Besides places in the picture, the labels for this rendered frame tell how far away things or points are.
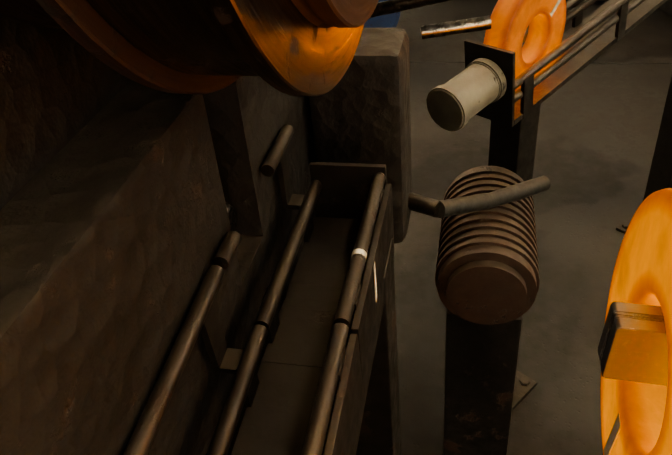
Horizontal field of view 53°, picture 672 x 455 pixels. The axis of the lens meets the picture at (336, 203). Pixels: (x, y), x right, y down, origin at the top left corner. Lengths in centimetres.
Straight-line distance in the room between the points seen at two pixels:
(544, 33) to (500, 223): 27
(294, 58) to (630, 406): 22
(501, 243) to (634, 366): 55
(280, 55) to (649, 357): 19
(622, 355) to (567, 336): 119
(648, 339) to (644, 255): 5
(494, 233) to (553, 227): 92
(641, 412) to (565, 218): 147
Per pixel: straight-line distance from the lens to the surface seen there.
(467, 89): 84
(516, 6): 89
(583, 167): 201
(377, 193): 60
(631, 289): 34
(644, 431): 34
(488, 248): 83
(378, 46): 68
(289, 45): 30
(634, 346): 29
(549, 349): 145
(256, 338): 50
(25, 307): 31
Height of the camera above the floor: 106
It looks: 35 degrees down
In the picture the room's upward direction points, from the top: 6 degrees counter-clockwise
